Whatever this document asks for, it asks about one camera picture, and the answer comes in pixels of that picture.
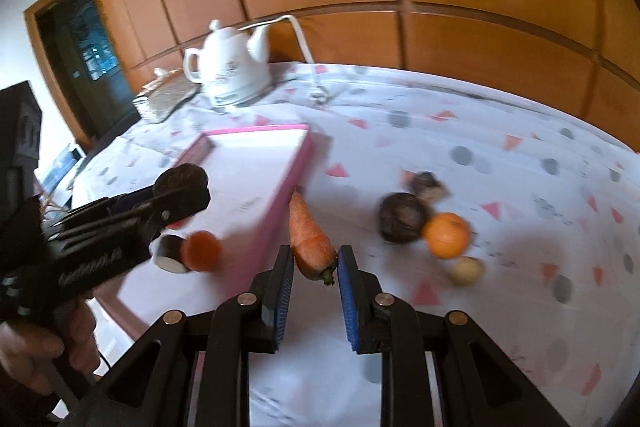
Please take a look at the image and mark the dark cut fruit chunk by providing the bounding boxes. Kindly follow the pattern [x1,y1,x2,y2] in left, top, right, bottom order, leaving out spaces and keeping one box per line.
[153,234,190,273]

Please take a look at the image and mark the pink-edged white tray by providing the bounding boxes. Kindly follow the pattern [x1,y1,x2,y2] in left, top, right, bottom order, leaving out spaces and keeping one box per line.
[94,122,314,341]

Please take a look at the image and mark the dark round mangosteen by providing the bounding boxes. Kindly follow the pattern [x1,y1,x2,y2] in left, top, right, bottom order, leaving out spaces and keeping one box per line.
[153,164,208,196]

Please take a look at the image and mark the dark wooden door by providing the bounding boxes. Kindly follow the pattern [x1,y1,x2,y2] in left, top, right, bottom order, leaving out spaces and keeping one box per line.
[24,0,139,152]

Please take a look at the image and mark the small yellow-green fruit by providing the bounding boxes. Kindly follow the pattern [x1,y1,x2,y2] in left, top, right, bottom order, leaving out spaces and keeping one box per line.
[448,257,485,286]

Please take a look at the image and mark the patterned white tablecloth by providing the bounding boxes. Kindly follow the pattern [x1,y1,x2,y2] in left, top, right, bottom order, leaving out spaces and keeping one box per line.
[73,64,639,426]

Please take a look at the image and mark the silver tissue box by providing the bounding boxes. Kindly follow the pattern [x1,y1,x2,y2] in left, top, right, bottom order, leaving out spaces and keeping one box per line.
[132,67,201,124]

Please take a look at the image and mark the white kettle power cord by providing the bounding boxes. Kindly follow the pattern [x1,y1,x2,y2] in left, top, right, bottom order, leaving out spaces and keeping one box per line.
[238,13,331,105]

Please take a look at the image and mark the white ceramic electric kettle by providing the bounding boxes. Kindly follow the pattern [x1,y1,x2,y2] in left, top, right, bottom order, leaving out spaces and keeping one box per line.
[182,20,271,107]

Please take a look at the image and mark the person's left hand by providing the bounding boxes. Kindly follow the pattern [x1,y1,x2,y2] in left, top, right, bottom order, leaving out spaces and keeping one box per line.
[1,298,100,395]

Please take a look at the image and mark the large orange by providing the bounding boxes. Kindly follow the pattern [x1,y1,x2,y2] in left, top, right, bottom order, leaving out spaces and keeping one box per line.
[180,231,222,272]

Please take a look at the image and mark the large dark wrinkled fruit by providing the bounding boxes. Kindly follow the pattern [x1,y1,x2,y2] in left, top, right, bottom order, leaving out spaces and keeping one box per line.
[378,192,430,244]

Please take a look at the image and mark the orange carrot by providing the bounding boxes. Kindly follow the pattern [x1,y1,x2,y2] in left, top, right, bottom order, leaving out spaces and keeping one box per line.
[288,191,337,286]

